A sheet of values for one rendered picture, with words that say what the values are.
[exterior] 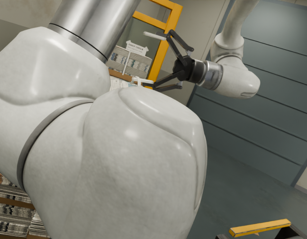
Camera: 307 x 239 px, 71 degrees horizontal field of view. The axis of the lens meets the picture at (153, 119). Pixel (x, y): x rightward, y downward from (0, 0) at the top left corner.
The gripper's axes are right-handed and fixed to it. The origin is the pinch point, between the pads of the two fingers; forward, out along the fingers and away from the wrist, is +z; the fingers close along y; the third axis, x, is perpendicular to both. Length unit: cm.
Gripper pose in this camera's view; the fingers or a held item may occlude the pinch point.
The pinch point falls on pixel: (141, 56)
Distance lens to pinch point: 71.7
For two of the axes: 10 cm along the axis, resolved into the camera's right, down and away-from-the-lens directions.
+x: -1.3, -3.0, 9.5
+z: -9.6, -2.2, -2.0
